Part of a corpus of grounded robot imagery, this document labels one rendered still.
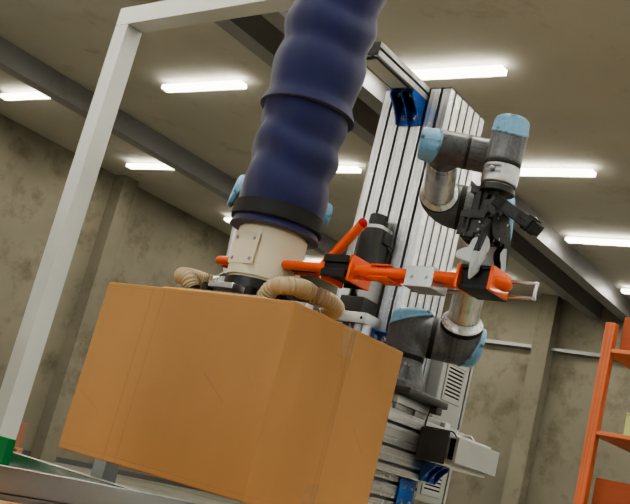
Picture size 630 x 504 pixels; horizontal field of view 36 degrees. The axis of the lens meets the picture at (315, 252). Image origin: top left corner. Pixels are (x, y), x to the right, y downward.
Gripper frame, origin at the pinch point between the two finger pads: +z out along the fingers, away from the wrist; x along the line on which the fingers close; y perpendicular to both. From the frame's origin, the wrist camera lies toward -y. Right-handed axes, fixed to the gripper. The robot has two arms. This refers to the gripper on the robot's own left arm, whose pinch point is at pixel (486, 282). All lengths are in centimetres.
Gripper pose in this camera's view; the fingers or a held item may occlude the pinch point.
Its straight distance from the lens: 196.1
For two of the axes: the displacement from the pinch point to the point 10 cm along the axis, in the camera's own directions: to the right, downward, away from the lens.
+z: -2.5, 9.5, -2.0
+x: -6.1, -3.1, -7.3
